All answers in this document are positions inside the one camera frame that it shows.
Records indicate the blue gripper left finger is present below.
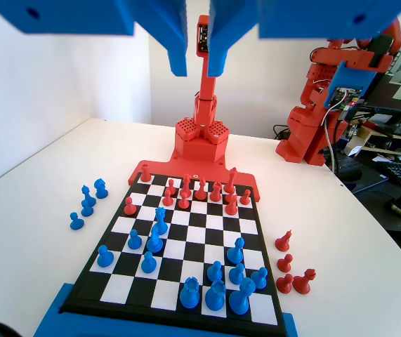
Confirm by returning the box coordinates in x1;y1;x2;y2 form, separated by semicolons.
133;0;190;77

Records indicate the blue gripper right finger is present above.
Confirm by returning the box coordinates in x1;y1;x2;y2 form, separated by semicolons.
207;0;259;77

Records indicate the blue chess knight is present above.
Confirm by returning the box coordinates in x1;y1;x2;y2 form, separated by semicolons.
146;224;164;254
93;178;110;199

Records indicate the blue controller board case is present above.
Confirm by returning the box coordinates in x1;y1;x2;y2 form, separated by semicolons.
324;61;375;110

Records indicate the red chess queen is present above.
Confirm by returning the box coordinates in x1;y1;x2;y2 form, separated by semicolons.
180;173;192;197

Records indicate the red chess king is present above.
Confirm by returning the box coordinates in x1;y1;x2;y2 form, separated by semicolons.
223;166;239;194

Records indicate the red chess bishop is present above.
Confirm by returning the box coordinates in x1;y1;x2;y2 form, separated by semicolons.
193;177;207;201
292;268;317;296

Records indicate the blue chess bishop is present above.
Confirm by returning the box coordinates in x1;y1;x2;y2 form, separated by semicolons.
80;185;98;208
226;237;246;265

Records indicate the blue chess rook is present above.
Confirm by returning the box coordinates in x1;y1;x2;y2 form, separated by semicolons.
178;275;201;310
204;279;228;312

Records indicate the blue chess king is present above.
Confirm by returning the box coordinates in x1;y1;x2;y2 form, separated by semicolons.
228;277;256;316

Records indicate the wooden desk riser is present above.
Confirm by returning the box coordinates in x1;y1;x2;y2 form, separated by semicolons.
356;117;401;157

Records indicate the black white chessboard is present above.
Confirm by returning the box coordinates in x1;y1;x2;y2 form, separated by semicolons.
60;170;285;333

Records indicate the dark laptop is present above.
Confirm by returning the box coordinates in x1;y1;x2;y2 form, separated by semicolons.
335;152;390;194

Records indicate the black monitor stand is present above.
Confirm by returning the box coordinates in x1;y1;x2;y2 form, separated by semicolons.
357;105;401;126

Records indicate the black desk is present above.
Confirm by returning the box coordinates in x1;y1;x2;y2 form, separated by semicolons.
333;147;401;282

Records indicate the small black camera module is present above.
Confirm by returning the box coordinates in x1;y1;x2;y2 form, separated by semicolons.
196;20;211;57

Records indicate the black cable bundle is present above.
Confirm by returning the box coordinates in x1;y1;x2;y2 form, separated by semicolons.
272;123;294;141

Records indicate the grey cable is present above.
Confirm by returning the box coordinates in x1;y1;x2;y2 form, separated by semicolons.
321;103;343;173

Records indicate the blue board mount plate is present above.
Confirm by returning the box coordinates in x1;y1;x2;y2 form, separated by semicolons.
33;282;299;337

